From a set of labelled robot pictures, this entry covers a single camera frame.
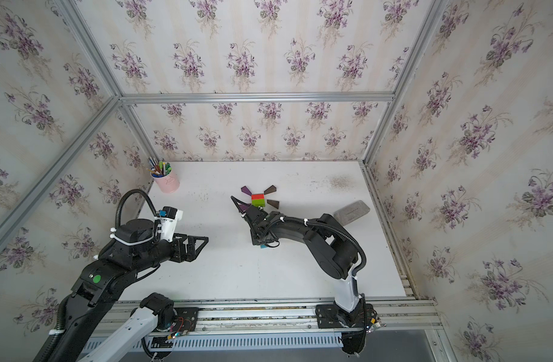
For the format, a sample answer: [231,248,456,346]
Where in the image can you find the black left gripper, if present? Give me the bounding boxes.
[132,230,209,275]

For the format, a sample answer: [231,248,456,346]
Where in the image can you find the green rectangular block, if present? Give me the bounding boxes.
[251,198,266,208]

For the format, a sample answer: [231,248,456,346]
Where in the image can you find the brown triangle block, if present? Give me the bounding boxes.
[264,185,277,195]
[266,199,280,210]

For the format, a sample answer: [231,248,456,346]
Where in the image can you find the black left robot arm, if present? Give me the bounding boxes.
[35,189,209,361]

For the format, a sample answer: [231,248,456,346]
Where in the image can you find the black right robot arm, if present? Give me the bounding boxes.
[231,196,377,331]

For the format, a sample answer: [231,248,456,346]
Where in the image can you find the pink pen cup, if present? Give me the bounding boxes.
[152,171,180,193]

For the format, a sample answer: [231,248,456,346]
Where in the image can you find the coloured pens bunch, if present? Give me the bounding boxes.
[148,157,172,178]

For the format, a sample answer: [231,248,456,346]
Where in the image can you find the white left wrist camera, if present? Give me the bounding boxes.
[154,206,183,242]

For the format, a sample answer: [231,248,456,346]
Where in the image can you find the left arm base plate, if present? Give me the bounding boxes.
[153,307,200,335]

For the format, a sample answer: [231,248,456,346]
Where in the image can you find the aluminium mounting rail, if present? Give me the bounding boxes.
[75,297,456,361]

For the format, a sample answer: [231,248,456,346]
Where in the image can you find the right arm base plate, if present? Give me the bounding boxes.
[315,303,378,329]

